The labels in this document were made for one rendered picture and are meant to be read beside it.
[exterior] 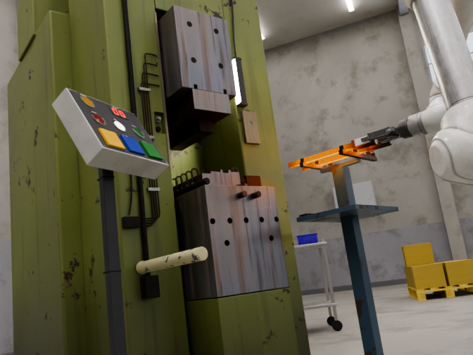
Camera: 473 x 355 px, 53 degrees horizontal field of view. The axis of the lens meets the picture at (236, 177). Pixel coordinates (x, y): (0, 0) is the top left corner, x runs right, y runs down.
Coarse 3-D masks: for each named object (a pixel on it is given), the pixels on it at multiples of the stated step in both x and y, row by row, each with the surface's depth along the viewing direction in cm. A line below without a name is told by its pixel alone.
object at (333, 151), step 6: (348, 144) 204; (354, 144) 201; (366, 144) 199; (372, 144) 198; (330, 150) 210; (336, 150) 208; (348, 150) 207; (312, 156) 216; (318, 156) 214; (324, 156) 212; (294, 162) 222; (300, 162) 220; (306, 162) 219
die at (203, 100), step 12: (192, 96) 206; (204, 96) 210; (216, 96) 214; (228, 96) 218; (168, 108) 223; (180, 108) 214; (192, 108) 206; (204, 108) 208; (216, 108) 212; (228, 108) 217; (168, 120) 223; (180, 120) 217; (192, 120) 219; (216, 120) 223; (168, 132) 231
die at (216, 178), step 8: (200, 176) 199; (208, 176) 200; (216, 176) 203; (224, 176) 205; (232, 176) 208; (184, 184) 209; (208, 184) 199; (216, 184) 202; (224, 184) 204; (232, 184) 207
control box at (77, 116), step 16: (64, 96) 153; (80, 96) 156; (64, 112) 152; (80, 112) 149; (96, 112) 157; (112, 112) 167; (128, 112) 179; (80, 128) 148; (96, 128) 148; (112, 128) 157; (128, 128) 168; (80, 144) 147; (96, 144) 143; (96, 160) 145; (112, 160) 149; (128, 160) 154; (144, 160) 160; (144, 176) 168
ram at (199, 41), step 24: (168, 24) 215; (192, 24) 216; (216, 24) 226; (168, 48) 215; (192, 48) 213; (216, 48) 222; (168, 72) 214; (192, 72) 209; (216, 72) 218; (168, 96) 213
